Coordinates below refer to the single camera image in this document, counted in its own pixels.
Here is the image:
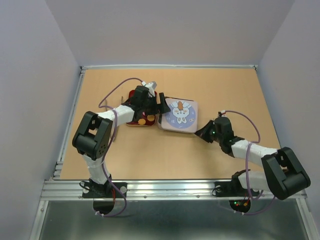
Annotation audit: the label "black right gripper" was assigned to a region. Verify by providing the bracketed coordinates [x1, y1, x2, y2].
[193, 119, 223, 143]

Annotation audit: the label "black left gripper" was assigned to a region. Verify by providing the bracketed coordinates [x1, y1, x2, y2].
[141, 93, 171, 116]

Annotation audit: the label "square cookie tin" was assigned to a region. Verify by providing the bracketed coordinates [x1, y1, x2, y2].
[157, 95, 200, 135]

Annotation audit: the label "silver tin lid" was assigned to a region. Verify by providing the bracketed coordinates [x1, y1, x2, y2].
[160, 97, 200, 133]

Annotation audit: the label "silver metal tongs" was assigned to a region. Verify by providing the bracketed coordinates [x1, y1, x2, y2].
[100, 96, 125, 111]

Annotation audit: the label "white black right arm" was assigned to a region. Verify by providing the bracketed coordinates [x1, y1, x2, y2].
[195, 116, 311, 200]

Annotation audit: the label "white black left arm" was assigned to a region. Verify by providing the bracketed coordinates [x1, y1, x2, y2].
[72, 81, 170, 198]

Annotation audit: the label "tan flower cookie lower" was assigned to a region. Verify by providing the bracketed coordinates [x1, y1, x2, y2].
[138, 118, 146, 126]

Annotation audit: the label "red rectangular tray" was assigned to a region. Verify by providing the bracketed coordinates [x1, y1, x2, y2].
[126, 89, 156, 127]

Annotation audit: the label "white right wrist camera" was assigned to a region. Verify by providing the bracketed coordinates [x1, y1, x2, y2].
[218, 110, 226, 118]

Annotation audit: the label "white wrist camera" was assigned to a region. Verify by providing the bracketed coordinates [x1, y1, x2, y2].
[218, 110, 226, 118]
[141, 81, 157, 97]

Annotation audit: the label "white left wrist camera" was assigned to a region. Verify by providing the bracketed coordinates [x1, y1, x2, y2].
[141, 81, 157, 97]

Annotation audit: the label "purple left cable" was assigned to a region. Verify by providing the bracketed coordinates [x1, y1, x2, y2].
[93, 77, 145, 218]

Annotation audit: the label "aluminium front rail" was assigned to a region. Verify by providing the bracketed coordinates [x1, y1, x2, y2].
[41, 177, 307, 201]

